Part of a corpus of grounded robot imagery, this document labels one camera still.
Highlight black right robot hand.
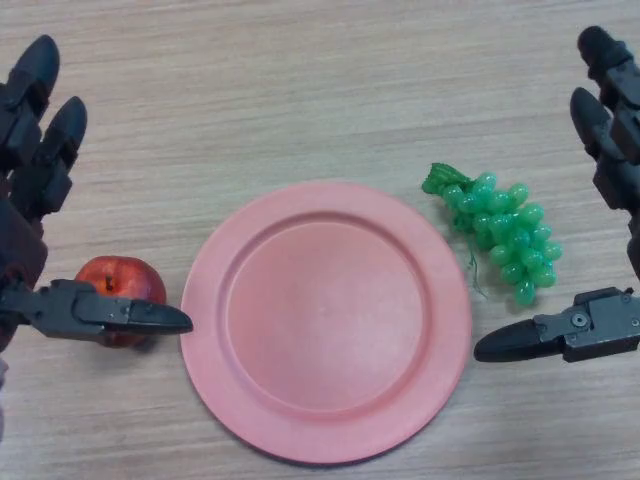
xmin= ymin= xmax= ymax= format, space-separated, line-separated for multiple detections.
xmin=473 ymin=25 xmax=640 ymax=364

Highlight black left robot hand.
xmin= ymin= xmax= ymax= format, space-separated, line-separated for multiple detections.
xmin=0 ymin=33 xmax=195 ymax=352

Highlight pink round plate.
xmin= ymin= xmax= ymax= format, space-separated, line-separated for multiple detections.
xmin=179 ymin=180 xmax=474 ymax=449

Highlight red apple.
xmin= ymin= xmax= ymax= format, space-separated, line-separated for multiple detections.
xmin=73 ymin=255 xmax=168 ymax=349

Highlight green grapes bunch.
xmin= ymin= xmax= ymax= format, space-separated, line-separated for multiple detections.
xmin=420 ymin=161 xmax=565 ymax=307

